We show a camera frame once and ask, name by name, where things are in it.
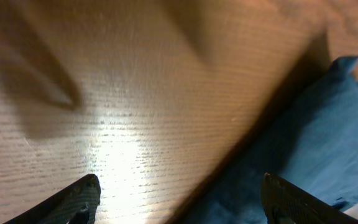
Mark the navy blue shorts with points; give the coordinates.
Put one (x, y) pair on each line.
(313, 144)

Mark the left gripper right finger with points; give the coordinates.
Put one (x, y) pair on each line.
(284, 202)

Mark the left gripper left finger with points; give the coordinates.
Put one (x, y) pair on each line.
(76, 203)

